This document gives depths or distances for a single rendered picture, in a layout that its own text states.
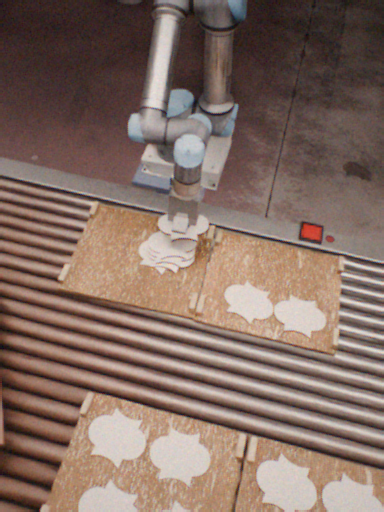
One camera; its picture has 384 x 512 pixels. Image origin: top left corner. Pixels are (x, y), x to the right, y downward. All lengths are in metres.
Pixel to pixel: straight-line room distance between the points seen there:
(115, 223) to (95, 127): 1.93
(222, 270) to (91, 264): 0.40
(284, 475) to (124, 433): 0.39
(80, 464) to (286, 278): 0.79
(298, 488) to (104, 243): 0.89
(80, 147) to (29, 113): 0.50
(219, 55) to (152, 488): 1.18
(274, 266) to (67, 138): 2.17
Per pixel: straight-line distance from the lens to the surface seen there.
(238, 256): 1.60
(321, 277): 1.61
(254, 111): 3.76
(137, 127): 1.39
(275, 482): 1.30
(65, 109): 3.71
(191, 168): 1.29
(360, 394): 1.47
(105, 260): 1.57
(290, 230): 1.73
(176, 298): 1.48
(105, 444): 1.30
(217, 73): 1.62
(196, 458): 1.29
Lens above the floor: 2.18
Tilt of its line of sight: 52 degrees down
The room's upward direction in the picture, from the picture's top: 6 degrees clockwise
